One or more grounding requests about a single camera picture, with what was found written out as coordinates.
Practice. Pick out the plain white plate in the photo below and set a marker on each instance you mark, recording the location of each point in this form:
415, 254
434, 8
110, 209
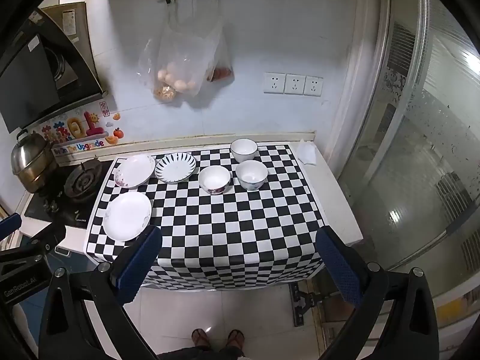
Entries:
127, 215

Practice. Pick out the person's left foot in sandal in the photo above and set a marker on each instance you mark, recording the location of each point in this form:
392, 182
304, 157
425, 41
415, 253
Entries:
202, 339

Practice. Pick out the white bowl with dark rim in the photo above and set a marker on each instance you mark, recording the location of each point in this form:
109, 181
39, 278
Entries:
243, 149

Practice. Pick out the white bowl with blue pattern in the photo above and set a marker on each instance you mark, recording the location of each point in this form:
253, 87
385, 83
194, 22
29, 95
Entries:
251, 174

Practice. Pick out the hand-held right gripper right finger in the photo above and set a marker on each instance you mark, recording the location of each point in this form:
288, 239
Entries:
339, 270

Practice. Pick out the white wall socket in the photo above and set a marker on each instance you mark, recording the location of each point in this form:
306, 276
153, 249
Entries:
274, 83
313, 86
294, 84

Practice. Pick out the person's foot in sandal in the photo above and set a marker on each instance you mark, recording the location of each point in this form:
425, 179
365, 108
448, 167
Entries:
235, 339
202, 339

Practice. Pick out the colourful wall stickers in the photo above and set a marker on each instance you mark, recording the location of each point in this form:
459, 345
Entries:
80, 131

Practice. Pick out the glass sliding door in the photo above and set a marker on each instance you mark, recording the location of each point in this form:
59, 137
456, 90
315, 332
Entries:
420, 150

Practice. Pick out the white bowl with red flowers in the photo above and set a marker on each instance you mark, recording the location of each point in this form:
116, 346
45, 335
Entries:
213, 179

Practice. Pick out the black gas stove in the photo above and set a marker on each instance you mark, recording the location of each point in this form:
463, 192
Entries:
71, 202

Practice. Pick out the black white checkered tablecloth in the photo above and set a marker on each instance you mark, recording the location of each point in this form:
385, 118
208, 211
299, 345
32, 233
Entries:
225, 225

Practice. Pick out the plastic bag with red contents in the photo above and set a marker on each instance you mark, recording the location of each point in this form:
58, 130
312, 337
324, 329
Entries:
222, 69

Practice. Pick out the person's right foot in sandal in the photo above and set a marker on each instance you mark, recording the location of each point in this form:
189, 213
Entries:
235, 339

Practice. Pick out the clear plastic bag of eggs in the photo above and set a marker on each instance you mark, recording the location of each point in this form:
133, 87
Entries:
180, 63

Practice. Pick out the white plate with floral print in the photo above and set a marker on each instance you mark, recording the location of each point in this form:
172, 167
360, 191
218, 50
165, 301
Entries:
134, 170

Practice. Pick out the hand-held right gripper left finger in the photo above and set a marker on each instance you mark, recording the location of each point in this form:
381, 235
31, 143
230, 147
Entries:
138, 268

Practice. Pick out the black range hood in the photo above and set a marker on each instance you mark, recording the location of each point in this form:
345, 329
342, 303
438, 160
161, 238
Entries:
41, 78

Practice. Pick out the stainless steel pot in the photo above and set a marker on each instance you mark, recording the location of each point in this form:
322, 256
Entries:
32, 161

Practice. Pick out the black floor tool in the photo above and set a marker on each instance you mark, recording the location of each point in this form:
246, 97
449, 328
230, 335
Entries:
303, 303

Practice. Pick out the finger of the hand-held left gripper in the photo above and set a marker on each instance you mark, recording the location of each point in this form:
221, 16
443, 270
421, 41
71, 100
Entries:
9, 225
47, 238

